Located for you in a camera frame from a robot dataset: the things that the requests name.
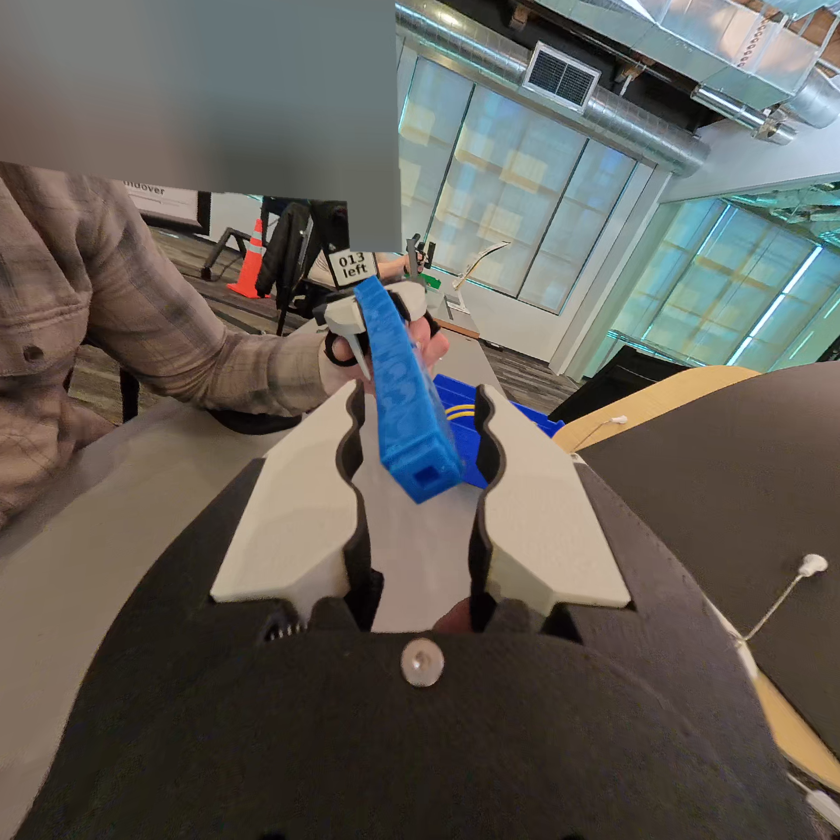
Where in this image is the person's left hand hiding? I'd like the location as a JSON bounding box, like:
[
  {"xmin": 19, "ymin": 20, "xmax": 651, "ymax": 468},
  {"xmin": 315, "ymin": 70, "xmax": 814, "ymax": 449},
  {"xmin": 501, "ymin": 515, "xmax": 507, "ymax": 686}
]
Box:
[{"xmin": 319, "ymin": 309, "xmax": 451, "ymax": 401}]

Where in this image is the black mesh chair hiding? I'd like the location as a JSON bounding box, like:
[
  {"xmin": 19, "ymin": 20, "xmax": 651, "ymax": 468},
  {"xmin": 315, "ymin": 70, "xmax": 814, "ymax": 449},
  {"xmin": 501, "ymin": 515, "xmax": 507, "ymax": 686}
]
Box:
[{"xmin": 552, "ymin": 344, "xmax": 697, "ymax": 424}]

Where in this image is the orange traffic cone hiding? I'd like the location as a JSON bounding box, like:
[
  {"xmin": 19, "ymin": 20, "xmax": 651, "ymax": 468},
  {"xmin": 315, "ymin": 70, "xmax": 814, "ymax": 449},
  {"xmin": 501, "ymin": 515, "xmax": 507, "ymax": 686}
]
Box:
[{"xmin": 227, "ymin": 217, "xmax": 270, "ymax": 300}]

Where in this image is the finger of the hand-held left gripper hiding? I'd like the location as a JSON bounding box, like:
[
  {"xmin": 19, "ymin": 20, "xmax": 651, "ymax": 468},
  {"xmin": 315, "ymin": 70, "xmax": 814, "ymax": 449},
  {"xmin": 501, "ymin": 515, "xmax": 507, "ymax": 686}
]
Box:
[
  {"xmin": 392, "ymin": 283, "xmax": 430, "ymax": 322},
  {"xmin": 322, "ymin": 296, "xmax": 375, "ymax": 332}
]

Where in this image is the framed tag poster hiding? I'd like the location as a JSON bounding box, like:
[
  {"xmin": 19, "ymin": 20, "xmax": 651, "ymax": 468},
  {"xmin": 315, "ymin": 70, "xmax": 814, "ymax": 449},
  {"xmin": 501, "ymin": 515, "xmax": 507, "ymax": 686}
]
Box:
[{"xmin": 119, "ymin": 178, "xmax": 214, "ymax": 237}]

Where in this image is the silver ceiling duct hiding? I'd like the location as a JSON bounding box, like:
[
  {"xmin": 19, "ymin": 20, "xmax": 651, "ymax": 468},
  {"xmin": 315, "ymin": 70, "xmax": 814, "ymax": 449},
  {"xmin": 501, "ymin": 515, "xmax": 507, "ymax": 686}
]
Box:
[{"xmin": 397, "ymin": 0, "xmax": 840, "ymax": 178}]

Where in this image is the person's left forearm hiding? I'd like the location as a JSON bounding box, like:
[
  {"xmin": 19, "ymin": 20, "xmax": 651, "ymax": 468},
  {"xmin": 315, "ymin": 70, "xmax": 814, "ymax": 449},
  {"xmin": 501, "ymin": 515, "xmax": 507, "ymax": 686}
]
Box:
[{"xmin": 0, "ymin": 164, "xmax": 336, "ymax": 418}]

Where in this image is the blue plastic bin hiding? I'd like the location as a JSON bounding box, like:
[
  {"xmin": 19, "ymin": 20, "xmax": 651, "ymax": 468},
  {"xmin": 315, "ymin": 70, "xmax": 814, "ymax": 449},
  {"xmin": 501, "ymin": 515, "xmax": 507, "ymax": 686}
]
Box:
[{"xmin": 434, "ymin": 374, "xmax": 568, "ymax": 489}]

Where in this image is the black backdrop board stand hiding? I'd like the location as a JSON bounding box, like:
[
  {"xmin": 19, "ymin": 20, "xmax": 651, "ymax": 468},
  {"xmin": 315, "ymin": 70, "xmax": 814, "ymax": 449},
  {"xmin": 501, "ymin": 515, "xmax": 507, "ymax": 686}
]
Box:
[{"xmin": 552, "ymin": 365, "xmax": 840, "ymax": 788}]

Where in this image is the ceiling air vent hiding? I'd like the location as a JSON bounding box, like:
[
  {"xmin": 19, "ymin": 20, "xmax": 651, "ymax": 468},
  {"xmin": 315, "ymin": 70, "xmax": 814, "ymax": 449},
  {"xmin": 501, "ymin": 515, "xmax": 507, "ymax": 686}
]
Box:
[{"xmin": 523, "ymin": 40, "xmax": 602, "ymax": 112}]

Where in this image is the long blue rectangular bar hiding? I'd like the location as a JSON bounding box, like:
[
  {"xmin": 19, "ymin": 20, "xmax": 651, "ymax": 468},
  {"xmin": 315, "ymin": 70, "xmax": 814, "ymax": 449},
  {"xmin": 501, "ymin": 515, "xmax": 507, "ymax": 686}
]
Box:
[{"xmin": 355, "ymin": 275, "xmax": 466, "ymax": 505}]

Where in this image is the black office chair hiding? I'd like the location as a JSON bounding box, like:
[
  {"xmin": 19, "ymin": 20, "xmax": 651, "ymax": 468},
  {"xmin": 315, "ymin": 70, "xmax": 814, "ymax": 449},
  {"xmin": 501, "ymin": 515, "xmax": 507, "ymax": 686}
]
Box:
[{"xmin": 256, "ymin": 200, "xmax": 345, "ymax": 336}]

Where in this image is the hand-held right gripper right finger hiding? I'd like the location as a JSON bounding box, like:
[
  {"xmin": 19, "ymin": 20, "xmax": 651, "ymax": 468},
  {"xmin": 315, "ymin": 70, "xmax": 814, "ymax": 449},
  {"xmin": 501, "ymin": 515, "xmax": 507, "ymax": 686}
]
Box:
[{"xmin": 466, "ymin": 385, "xmax": 634, "ymax": 611}]

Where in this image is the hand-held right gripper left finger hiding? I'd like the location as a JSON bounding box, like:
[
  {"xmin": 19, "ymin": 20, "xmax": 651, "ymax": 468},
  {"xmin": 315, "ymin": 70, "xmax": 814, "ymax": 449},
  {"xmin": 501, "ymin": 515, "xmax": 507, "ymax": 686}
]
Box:
[{"xmin": 210, "ymin": 381, "xmax": 375, "ymax": 618}]

